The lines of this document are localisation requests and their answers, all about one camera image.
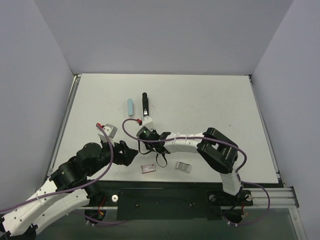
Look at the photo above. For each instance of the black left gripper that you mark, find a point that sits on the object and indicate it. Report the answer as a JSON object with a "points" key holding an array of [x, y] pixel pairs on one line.
{"points": [[122, 153]]}

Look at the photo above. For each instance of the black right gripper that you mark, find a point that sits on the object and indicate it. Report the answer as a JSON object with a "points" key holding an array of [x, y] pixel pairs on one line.
{"points": [[145, 110]]}

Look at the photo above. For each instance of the red white staple box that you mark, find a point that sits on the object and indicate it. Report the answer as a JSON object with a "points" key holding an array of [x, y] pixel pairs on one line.
{"points": [[148, 168]]}

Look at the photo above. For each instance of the light blue white stapler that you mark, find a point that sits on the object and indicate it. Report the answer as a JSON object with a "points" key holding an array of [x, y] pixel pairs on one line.
{"points": [[130, 107]]}

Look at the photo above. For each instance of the staple box tray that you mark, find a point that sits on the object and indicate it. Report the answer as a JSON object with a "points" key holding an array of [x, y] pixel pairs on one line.
{"points": [[184, 167]]}

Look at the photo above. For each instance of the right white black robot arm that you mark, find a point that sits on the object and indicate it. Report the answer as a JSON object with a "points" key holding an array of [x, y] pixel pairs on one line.
{"points": [[219, 152]]}

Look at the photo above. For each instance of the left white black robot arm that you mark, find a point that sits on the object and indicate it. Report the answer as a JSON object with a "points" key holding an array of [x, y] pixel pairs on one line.
{"points": [[67, 189]]}

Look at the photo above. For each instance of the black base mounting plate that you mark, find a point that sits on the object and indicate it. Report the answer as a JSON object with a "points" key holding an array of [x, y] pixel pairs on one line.
{"points": [[149, 200]]}

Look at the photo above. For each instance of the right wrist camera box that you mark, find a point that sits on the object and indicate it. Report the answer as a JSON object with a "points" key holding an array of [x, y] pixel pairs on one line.
{"points": [[147, 122]]}

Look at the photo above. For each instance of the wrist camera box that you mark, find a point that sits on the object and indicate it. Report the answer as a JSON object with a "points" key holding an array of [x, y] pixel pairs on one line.
{"points": [[109, 129], [147, 122]]}

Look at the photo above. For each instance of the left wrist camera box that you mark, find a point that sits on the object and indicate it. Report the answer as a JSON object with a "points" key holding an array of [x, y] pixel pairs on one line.
{"points": [[109, 129]]}

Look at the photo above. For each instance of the aluminium frame rail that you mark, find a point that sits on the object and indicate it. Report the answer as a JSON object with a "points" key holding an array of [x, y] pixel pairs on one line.
{"points": [[280, 198]]}

